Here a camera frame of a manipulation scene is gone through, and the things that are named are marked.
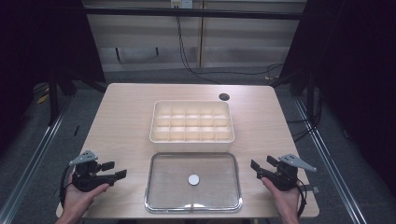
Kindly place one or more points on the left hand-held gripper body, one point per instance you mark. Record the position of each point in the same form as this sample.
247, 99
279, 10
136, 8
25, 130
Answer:
83, 182

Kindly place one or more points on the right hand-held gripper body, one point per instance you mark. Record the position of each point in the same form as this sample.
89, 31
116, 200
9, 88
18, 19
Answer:
286, 177

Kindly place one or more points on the person's left hand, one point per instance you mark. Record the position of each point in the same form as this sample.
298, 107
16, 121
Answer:
76, 200

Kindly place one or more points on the person's right hand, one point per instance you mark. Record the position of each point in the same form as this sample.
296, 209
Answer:
288, 200

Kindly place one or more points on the small black stick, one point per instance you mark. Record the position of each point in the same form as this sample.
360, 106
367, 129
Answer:
76, 130

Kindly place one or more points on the clear plastic tray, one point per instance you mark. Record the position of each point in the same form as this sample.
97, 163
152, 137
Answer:
174, 186

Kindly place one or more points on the white round disc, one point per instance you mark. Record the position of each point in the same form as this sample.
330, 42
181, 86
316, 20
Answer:
193, 179

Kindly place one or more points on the black metal stand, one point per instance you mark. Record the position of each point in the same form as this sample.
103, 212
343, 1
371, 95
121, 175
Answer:
306, 90
53, 99

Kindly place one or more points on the white compartment organizer box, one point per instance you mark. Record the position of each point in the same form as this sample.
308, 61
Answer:
191, 126

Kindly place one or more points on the black curtain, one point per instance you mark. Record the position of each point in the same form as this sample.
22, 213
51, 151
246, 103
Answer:
355, 77
40, 40

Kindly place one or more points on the black horizontal bar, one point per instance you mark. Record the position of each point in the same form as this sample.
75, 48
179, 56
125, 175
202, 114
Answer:
193, 13

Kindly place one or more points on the aluminium floor rail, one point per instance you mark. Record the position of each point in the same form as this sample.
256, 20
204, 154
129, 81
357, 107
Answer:
330, 161
29, 161

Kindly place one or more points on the white wall socket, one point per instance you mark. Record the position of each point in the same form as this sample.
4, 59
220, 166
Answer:
181, 3

